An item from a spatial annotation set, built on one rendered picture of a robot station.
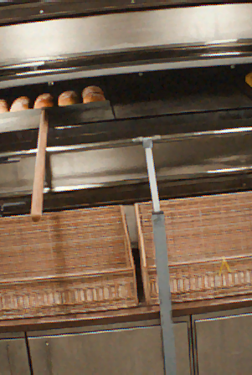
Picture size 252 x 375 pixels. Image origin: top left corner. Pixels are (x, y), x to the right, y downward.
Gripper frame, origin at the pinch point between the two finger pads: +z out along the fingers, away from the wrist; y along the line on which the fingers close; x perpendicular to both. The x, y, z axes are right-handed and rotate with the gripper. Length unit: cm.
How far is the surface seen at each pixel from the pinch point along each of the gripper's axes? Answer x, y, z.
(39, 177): -1.0, -0.4, 6.4
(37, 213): 40.6, 0.3, 6.5
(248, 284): -51, 58, 75
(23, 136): -100, 3, -3
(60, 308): -51, 59, 6
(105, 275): -51, 48, 23
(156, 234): -40, 32, 42
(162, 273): -40, 46, 43
